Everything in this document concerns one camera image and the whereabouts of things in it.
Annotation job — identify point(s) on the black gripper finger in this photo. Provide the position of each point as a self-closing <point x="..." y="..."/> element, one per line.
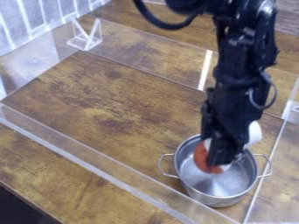
<point x="209" y="128"/>
<point x="225" y="149"/>

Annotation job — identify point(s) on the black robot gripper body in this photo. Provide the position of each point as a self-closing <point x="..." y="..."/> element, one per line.
<point x="237" y="106"/>

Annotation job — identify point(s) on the plush mushroom brown white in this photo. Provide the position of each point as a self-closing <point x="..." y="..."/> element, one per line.
<point x="204" y="149"/>

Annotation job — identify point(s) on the silver pot with handles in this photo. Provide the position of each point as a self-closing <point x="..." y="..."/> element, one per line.
<point x="216" y="190"/>

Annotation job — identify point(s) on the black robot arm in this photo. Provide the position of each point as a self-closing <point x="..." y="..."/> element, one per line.
<point x="246" y="38"/>

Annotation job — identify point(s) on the clear acrylic enclosure panel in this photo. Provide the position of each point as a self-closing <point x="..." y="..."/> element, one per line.
<point x="145" y="187"/>

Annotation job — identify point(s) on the clear acrylic triangle bracket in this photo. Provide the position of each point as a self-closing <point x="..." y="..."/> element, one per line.
<point x="86" y="40"/>

